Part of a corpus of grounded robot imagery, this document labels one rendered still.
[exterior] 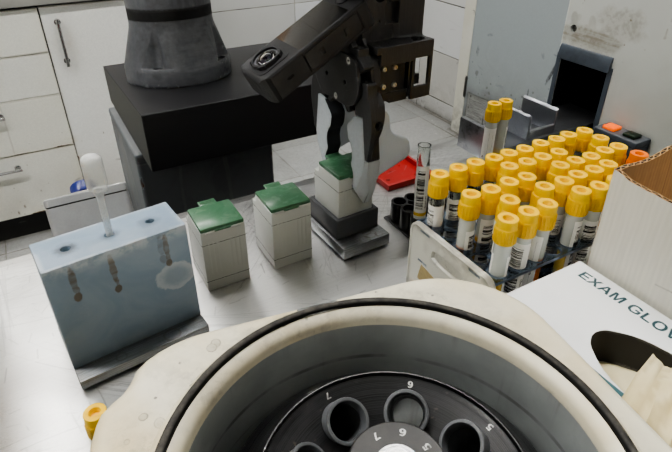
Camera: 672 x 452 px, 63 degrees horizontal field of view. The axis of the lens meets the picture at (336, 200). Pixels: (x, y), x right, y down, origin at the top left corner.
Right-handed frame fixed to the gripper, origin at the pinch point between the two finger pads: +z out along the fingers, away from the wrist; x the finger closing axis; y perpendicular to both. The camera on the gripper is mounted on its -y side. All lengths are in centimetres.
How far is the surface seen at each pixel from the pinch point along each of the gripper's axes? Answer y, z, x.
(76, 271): -25.2, -3.1, -5.7
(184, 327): -19.0, 5.1, -6.0
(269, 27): 97, 43, 220
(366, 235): 0.5, 4.7, -3.6
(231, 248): -12.9, 2.2, -1.9
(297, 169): 79, 94, 161
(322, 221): -2.4, 4.1, 0.0
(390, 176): 11.3, 5.9, 6.6
